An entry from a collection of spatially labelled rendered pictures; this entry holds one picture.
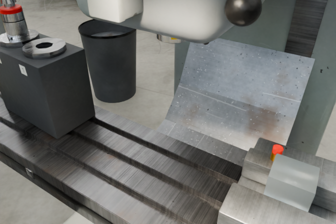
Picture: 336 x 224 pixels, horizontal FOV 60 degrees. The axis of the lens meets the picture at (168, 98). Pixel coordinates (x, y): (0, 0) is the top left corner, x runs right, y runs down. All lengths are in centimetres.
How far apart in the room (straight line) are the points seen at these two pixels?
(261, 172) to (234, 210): 10
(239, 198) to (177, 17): 27
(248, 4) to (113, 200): 44
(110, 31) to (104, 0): 245
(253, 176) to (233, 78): 34
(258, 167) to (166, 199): 18
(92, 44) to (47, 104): 170
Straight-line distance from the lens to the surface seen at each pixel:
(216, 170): 62
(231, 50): 79
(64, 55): 67
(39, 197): 197
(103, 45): 231
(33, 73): 66
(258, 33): 77
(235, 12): 24
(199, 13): 28
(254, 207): 44
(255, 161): 50
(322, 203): 52
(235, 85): 78
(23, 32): 76
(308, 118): 84
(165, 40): 40
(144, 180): 60
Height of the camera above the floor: 143
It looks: 33 degrees down
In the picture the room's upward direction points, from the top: straight up
